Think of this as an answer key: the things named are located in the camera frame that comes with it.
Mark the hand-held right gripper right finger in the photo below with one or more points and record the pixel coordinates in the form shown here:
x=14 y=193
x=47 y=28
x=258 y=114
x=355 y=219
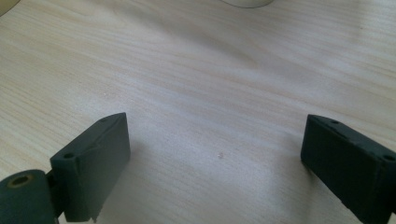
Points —
x=351 y=168

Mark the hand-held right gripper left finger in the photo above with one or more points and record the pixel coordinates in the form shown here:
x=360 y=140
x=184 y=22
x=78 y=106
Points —
x=93 y=168

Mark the white round container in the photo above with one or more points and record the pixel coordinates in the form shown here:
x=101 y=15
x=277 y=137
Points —
x=247 y=2

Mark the pale round plate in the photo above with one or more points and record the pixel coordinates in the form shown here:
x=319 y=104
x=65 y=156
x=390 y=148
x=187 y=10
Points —
x=7 y=4

